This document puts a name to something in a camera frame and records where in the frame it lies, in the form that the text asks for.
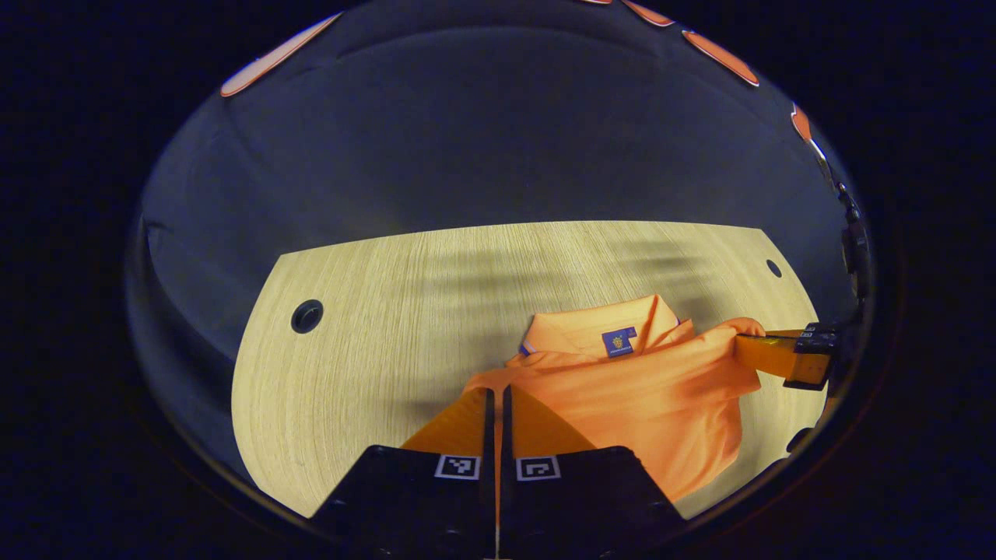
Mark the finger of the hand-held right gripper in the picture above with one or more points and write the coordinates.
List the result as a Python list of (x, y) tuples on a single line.
[(778, 356)]

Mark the black backdrop cloth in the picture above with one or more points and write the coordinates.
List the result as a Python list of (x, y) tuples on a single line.
[(467, 140)]

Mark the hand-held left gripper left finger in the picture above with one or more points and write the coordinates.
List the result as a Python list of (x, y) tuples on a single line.
[(420, 498)]

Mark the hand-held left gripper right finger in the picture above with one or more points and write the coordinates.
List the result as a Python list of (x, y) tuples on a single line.
[(580, 498)]

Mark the orange T-shirt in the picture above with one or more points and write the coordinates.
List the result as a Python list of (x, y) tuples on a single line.
[(638, 397)]

